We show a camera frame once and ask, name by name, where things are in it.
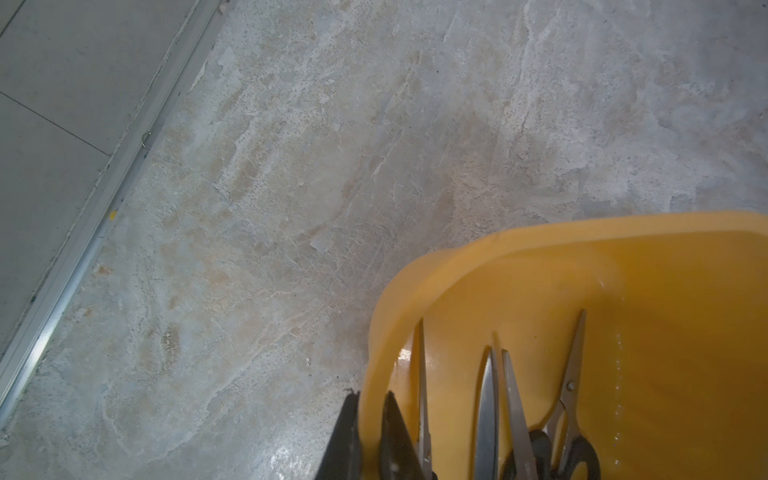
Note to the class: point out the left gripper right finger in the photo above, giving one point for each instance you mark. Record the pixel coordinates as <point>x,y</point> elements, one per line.
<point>397,454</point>

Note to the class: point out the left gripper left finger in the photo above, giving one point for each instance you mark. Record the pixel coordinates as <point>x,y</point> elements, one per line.
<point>342,458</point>

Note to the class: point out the yellow plastic storage box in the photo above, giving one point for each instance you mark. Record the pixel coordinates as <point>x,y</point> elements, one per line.
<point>674,369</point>

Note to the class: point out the black pointed scissors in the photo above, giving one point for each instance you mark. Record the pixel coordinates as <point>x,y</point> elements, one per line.
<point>558,448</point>

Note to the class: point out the black ring handled scissors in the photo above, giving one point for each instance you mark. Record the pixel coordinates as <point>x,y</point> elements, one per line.
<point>424,446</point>

